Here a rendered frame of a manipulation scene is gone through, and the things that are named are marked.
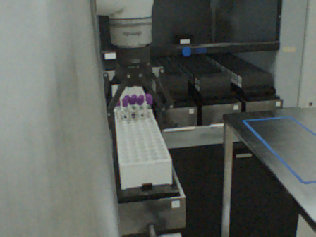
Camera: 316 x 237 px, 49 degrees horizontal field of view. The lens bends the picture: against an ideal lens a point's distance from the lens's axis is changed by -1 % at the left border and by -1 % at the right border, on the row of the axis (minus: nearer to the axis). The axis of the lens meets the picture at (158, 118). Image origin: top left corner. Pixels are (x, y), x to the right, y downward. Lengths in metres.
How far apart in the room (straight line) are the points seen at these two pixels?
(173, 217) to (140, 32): 0.37
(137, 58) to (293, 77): 0.75
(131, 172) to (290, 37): 0.84
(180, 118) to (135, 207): 0.54
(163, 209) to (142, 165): 0.09
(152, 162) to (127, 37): 0.26
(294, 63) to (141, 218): 0.87
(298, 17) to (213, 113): 0.44
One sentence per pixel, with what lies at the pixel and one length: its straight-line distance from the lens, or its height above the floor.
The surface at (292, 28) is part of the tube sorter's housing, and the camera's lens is 1.31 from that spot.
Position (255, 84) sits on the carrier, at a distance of 1.28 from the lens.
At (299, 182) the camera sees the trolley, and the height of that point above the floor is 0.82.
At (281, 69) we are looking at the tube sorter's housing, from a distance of 1.32.
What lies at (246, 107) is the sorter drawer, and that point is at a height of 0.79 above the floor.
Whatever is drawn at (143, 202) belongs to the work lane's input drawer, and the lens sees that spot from 0.66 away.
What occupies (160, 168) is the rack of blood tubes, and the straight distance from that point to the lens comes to 0.67.
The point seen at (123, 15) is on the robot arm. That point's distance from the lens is 0.72.
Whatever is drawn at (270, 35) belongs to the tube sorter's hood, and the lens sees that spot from 1.27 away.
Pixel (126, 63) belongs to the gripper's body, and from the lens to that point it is 0.74.
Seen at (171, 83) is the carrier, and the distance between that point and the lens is 1.18.
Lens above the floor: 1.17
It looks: 20 degrees down
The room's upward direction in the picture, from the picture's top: 2 degrees counter-clockwise
